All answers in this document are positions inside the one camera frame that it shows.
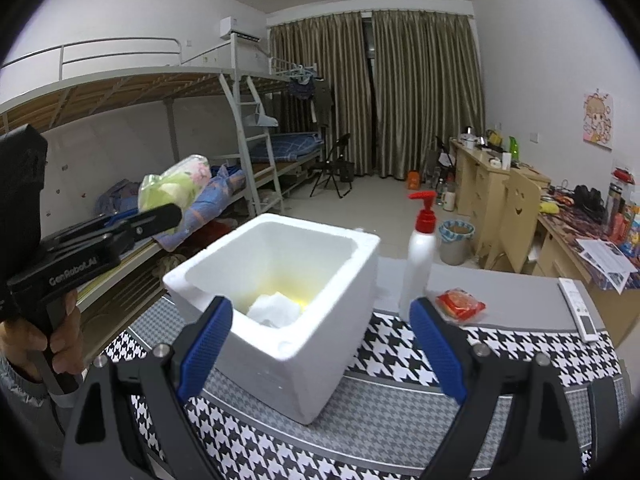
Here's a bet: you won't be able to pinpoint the green plastic bag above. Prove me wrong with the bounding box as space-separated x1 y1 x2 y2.
137 154 212 237

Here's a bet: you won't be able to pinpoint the white remote control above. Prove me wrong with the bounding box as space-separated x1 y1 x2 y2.
557 277 599 342

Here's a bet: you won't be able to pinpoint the light wooden desk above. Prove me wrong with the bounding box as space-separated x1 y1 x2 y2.
448 139 551 261
525 200 640 349

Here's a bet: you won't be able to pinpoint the orange snack packet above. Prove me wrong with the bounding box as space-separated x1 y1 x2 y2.
435 287 487 322

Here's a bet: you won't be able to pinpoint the white pump bottle red cap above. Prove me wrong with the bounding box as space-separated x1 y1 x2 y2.
398 191 439 322

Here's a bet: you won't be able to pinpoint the white foam box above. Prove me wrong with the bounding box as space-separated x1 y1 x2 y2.
163 212 382 426

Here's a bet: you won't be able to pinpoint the white metal bunk bed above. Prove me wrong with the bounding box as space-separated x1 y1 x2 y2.
0 37 282 361
247 57 327 197

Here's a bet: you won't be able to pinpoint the houndstooth tablecloth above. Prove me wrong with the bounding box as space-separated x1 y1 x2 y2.
102 260 629 480

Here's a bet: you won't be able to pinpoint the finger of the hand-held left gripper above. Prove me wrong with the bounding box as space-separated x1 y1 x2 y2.
102 203 184 241
60 211 136 241

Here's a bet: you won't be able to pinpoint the hanging clothes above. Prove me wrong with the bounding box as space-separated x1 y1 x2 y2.
287 72 336 124

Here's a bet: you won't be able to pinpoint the printed papers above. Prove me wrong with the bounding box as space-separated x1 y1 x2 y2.
576 238 639 295

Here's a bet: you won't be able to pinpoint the wooden chair with smile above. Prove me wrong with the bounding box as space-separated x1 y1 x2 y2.
482 167 544 274

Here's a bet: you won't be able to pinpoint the brown curtain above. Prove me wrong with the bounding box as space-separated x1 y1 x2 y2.
372 8 486 181
270 11 374 179

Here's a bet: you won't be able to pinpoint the grey waste bin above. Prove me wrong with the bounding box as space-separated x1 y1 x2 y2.
439 220 475 266

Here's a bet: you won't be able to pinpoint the black bag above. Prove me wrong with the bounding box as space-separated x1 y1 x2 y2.
572 185 606 219

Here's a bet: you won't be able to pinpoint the person's left hand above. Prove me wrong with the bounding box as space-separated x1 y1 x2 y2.
0 290 87 386

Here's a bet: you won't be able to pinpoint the white bunk bed ladder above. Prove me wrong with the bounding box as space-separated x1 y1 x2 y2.
220 75 286 217

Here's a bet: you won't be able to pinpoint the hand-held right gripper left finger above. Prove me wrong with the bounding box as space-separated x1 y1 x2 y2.
60 295 234 480

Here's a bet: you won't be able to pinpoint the white air conditioner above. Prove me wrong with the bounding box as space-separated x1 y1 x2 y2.
220 17 264 44

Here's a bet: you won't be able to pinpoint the black folding chair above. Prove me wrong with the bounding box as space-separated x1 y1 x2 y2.
310 133 355 199

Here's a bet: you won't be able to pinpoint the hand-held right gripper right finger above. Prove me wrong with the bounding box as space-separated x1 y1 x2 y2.
409 296 586 480

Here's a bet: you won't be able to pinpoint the cartoon wall poster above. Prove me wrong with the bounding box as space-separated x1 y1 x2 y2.
582 91 615 150

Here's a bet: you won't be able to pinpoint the red bundle under bed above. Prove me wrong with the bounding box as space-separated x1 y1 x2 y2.
192 222 236 246

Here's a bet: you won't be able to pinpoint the person's left forearm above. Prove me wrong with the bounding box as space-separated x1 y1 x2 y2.
0 355 68 441

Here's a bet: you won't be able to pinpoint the blue quilt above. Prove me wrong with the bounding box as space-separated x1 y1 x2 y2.
95 162 247 254

